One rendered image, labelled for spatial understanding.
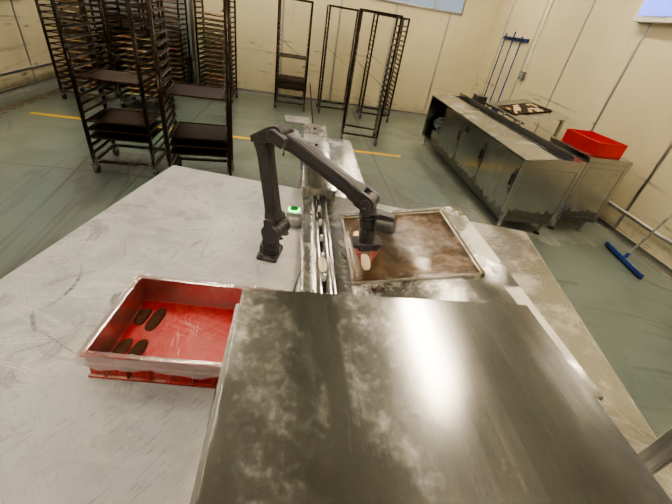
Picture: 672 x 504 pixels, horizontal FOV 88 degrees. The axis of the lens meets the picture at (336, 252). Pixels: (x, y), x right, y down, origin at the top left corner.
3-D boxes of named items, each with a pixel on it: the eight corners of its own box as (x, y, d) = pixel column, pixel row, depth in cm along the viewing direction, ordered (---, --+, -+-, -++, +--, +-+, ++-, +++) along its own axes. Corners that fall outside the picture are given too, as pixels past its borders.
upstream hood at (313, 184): (302, 131, 289) (303, 120, 284) (324, 134, 291) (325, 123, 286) (301, 199, 187) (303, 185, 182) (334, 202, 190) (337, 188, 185)
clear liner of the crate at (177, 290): (141, 294, 117) (136, 271, 112) (285, 309, 121) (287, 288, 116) (81, 380, 90) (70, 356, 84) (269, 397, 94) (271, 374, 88)
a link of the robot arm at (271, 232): (260, 119, 124) (243, 125, 117) (294, 121, 120) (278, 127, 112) (275, 230, 147) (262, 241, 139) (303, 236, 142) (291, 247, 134)
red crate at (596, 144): (560, 139, 397) (566, 128, 390) (586, 142, 404) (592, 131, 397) (593, 155, 357) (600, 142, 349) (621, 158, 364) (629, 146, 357)
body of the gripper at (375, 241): (381, 249, 124) (382, 231, 120) (352, 250, 124) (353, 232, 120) (378, 239, 130) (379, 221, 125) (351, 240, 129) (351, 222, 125)
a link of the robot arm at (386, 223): (368, 190, 121) (360, 199, 114) (401, 196, 117) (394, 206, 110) (366, 221, 127) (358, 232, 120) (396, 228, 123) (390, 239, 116)
